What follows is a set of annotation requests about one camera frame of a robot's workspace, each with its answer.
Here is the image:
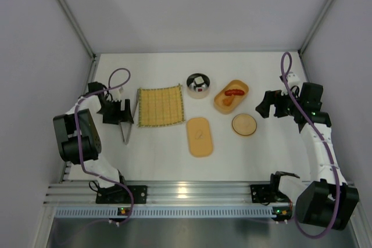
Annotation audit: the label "round metal bowl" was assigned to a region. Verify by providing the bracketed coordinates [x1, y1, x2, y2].
[186, 73, 210, 99]

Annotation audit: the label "slotted grey cable duct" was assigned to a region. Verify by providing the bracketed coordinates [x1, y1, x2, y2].
[55, 206, 277, 219]

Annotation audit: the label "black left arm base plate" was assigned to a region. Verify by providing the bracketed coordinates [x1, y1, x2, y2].
[95, 185, 148, 204]

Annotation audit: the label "round beige lid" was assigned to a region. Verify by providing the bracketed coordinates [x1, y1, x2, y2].
[231, 113, 257, 136]

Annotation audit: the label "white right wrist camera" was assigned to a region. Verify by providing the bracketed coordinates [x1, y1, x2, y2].
[280, 72, 302, 88]

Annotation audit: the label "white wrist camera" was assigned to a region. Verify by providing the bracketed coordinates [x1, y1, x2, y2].
[280, 72, 302, 88]
[111, 87, 124, 100]

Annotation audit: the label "right aluminium frame post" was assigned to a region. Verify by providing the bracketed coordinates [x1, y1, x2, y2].
[298, 0, 336, 58]

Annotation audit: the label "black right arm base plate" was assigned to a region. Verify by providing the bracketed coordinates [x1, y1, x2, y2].
[250, 184, 278, 205]

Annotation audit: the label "aluminium mounting rail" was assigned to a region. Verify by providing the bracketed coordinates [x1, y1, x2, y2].
[43, 181, 267, 206]

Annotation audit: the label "red sausage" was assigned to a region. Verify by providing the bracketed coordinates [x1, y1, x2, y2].
[224, 89, 245, 96]

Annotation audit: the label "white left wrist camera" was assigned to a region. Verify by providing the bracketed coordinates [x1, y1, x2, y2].
[111, 87, 124, 100]

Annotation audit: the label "beige oblong lunch box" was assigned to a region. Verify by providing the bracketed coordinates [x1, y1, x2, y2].
[214, 80, 249, 114]

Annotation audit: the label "beige oblong lunch box lid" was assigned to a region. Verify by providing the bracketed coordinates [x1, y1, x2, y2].
[187, 117, 213, 158]

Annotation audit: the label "metal tongs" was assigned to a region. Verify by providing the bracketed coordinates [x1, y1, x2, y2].
[120, 89, 140, 145]

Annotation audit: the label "aluminium frame post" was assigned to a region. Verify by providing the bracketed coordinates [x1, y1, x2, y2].
[298, 0, 336, 58]
[37, 0, 97, 60]

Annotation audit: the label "left aluminium frame post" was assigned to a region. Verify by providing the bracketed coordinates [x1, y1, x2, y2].
[37, 0, 97, 60]

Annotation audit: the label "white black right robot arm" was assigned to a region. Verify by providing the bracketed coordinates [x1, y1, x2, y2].
[256, 82, 359, 231]

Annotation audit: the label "woven bamboo tray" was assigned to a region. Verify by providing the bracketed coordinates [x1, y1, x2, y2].
[138, 84, 185, 128]

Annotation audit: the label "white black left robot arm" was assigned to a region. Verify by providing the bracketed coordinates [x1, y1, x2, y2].
[53, 82, 134, 203]

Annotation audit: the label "white sushi roll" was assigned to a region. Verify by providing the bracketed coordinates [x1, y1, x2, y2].
[194, 76, 205, 87]

